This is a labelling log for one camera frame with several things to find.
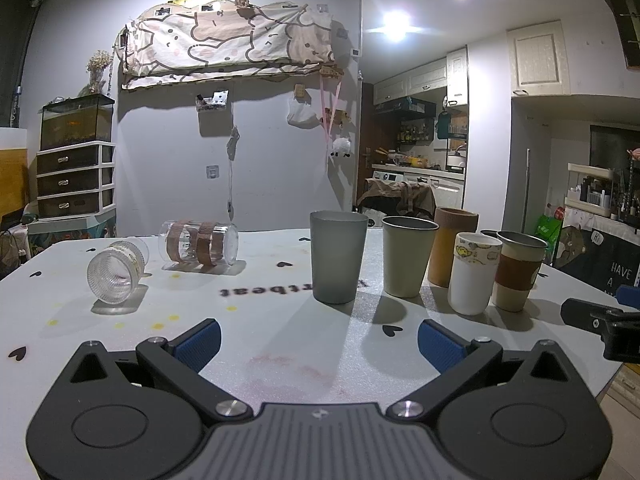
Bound grey plastic cup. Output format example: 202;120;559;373
309;210;369;306

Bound white hanging bag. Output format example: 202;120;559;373
286;97;317;129

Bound printed blanket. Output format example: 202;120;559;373
118;1;335;90

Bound pink ribbons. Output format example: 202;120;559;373
319;74;344;142

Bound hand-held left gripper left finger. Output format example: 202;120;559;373
65;318;254;420

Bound white kitchen cabinets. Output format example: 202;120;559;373
372;47;470;107

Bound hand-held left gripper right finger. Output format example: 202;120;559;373
385;318;574;420

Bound dark bear print cloth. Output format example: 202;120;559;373
552;207;640;297

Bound white heart print table mat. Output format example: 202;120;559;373
0;227;627;413

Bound beige cup dark rim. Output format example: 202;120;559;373
381;215;440;299

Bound small ribbed glass cup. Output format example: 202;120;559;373
87;236;151;306

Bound dried flowers in vase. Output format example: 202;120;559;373
87;50;114;95

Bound brown cloth on chair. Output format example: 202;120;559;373
357;178;436;217

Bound white cup cartoon band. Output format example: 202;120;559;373
447;232;503;316

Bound large bright ceiling light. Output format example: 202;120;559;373
381;9;415;42

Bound white rack with bottles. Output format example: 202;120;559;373
564;162;617;219

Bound white drawer unit dark drawers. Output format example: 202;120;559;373
35;142;117;220

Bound beige cup brown sleeve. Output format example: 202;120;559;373
491;230;549;313

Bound glass fish tank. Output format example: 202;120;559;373
39;93;115;151

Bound hanging grey cable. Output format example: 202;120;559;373
225;126;241;222

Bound yellow wooden board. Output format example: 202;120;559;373
0;128;29;217

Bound white mop pole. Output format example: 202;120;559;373
522;148;531;234

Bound white wall cabinet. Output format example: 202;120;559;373
506;19;572;97

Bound tall glass cup brown bands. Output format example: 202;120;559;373
158;219;240;267

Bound green bag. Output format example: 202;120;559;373
537;213;564;257

